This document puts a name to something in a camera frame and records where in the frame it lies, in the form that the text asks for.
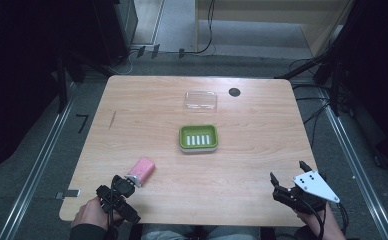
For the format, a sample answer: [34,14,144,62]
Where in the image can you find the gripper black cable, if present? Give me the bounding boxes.
[105,174,125,240]
[298,196,350,240]

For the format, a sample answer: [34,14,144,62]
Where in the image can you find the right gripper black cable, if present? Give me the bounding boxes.
[298,196,350,240]

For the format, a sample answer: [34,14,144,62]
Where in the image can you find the person's legs in jeans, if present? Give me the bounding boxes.
[140,223,261,240]

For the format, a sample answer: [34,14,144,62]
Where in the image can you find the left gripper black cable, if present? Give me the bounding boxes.
[105,174,125,240]

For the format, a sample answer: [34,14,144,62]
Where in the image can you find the small metal clamp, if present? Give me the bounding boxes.
[55,188,82,201]

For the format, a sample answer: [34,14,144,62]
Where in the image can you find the clear plastic lid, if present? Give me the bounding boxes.
[183,90,219,113]

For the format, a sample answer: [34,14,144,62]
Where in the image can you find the black hanging cable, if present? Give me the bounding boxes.
[185,0,216,56]

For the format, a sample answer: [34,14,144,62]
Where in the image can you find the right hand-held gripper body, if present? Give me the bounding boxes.
[271,170,341,215]

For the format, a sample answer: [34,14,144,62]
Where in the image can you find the pink soap bar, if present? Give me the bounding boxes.
[127,156,157,188]

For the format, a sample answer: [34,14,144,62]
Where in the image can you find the dark cabinet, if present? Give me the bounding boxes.
[90,0,139,67]

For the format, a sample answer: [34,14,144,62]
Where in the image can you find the person's left hand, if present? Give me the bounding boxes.
[70,196,124,231]

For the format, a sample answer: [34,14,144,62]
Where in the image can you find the light wooden furniture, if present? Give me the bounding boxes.
[194,0,356,58]

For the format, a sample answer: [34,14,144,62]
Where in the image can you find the metal floor rail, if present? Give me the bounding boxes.
[316,87,388,240]
[0,83,78,240]

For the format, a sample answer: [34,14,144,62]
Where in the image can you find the green soap dish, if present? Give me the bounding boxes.
[178,124,220,155]

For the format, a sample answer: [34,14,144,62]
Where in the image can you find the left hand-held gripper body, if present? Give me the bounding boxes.
[95,174,142,225]

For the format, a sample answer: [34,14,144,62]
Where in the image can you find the black floor cables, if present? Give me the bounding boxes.
[288,58,336,148]

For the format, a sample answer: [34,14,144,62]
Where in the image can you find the person's right hand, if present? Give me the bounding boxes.
[294,201,347,240]

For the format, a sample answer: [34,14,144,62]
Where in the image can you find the black metal stand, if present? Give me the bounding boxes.
[275,0,370,118]
[53,49,116,114]

